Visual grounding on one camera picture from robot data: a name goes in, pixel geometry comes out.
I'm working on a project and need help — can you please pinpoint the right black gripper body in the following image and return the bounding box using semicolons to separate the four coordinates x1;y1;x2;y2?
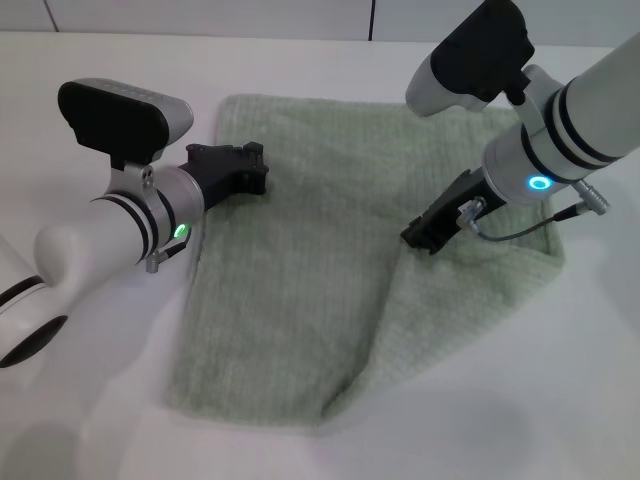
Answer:
439;169;506;229

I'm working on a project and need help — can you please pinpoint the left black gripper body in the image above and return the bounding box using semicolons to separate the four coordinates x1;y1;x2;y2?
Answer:
179;143;251;212

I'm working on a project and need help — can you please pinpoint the green ribbed towel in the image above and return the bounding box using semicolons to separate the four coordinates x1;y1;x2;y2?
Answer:
164;93;569;437

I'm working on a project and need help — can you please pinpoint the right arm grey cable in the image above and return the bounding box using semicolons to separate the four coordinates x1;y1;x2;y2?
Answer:
457;180;609;243

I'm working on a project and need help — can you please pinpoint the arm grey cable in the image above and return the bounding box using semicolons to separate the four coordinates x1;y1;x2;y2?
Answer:
144;234;192;274
457;180;609;243

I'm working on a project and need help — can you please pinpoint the left arm grey cable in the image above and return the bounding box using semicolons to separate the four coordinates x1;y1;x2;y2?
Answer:
144;234;192;274

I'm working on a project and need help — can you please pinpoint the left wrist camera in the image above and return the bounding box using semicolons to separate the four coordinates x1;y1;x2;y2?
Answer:
57;78;195;174

